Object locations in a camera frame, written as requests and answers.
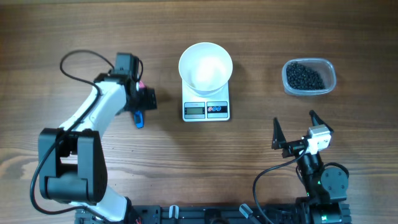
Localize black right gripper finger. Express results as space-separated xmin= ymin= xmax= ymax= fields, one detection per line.
xmin=272 ymin=118 xmax=286 ymax=150
xmin=309 ymin=110 xmax=333 ymax=133

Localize pink scoop with blue handle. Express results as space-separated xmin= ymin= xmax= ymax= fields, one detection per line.
xmin=134 ymin=81 xmax=146 ymax=129

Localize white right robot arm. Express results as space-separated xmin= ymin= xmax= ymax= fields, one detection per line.
xmin=272 ymin=110 xmax=352 ymax=224

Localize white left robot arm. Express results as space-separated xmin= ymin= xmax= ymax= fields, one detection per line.
xmin=30 ymin=53 xmax=157 ymax=223

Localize white digital kitchen scale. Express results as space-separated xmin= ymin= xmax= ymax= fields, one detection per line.
xmin=182 ymin=82 xmax=230 ymax=122

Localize white bowl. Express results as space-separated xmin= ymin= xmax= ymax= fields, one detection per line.
xmin=178 ymin=42 xmax=233 ymax=95

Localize black beans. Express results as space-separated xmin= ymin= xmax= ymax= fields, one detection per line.
xmin=286 ymin=62 xmax=325 ymax=90

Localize clear plastic container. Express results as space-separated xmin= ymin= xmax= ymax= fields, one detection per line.
xmin=282 ymin=58 xmax=336 ymax=96

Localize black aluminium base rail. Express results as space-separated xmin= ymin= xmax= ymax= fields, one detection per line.
xmin=74 ymin=203 xmax=352 ymax=224

